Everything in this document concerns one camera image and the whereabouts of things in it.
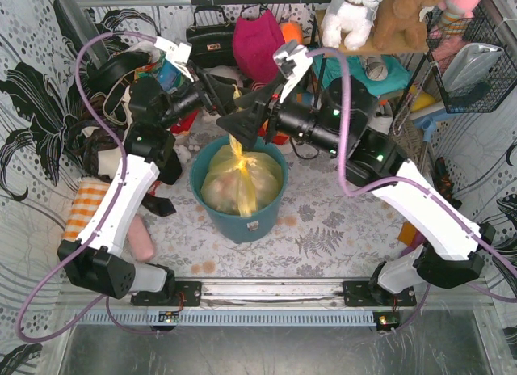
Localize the orange plush toy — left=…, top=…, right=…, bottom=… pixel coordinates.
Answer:
left=280, top=21, right=304, bottom=44

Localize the cream canvas tote bag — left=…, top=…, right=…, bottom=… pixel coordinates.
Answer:
left=81, top=84, right=132, bottom=182

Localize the teal trash bin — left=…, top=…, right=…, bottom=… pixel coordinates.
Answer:
left=189, top=136, right=288, bottom=243

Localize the pink plush toy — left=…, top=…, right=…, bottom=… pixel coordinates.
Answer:
left=437, top=0, right=481, bottom=36

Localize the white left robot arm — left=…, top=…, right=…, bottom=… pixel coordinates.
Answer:
left=57, top=70, right=238, bottom=305

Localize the orange checkered towel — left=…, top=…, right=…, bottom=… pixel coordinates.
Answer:
left=61, top=177, right=110, bottom=241

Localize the brown teddy bear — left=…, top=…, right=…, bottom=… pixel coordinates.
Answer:
left=372, top=0, right=442, bottom=50

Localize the black wire basket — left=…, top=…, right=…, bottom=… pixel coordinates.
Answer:
left=427, top=6, right=516, bottom=114

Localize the black handbag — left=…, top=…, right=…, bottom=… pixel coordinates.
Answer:
left=186, top=5, right=237, bottom=68

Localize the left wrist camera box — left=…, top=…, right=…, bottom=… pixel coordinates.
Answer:
left=154, top=36, right=194, bottom=82

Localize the wooden shelf rack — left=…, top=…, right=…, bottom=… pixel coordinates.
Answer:
left=305, top=9, right=433, bottom=121

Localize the pink cylinder case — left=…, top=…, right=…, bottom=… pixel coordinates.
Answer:
left=127, top=215, right=156, bottom=262

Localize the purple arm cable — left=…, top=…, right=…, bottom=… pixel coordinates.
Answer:
left=306, top=47, right=517, bottom=335
left=14, top=31, right=162, bottom=343

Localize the teal folded cloth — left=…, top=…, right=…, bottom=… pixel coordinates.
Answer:
left=313, top=56, right=411, bottom=97

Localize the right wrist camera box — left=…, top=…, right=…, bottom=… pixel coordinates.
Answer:
left=273, top=40, right=313, bottom=103

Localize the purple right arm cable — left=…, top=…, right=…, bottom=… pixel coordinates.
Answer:
left=306, top=47, right=517, bottom=335

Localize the colorful printed cloth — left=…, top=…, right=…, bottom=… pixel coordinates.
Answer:
left=134, top=56, right=185, bottom=93

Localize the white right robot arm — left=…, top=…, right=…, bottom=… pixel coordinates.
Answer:
left=217, top=76, right=494, bottom=305

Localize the striped colourful sock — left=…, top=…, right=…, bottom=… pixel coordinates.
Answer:
left=397, top=221, right=425, bottom=257

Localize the white plush dog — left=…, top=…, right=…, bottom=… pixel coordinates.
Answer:
left=322, top=0, right=383, bottom=51

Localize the magenta cloth bag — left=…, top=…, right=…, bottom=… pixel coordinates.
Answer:
left=232, top=10, right=284, bottom=83

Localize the yellow trash bag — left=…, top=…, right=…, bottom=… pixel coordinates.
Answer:
left=200, top=83, right=284, bottom=219

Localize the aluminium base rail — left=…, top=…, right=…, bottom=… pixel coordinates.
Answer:
left=57, top=278, right=494, bottom=330

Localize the black round hat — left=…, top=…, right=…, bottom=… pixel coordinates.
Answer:
left=86, top=51, right=149, bottom=93

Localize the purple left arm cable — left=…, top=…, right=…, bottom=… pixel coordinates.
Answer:
left=14, top=31, right=162, bottom=343

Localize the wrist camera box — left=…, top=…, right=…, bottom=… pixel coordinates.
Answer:
left=154, top=36, right=194, bottom=82
left=273, top=40, right=313, bottom=103

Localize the silver pouch in basket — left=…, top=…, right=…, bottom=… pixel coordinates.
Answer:
left=442, top=43, right=504, bottom=92

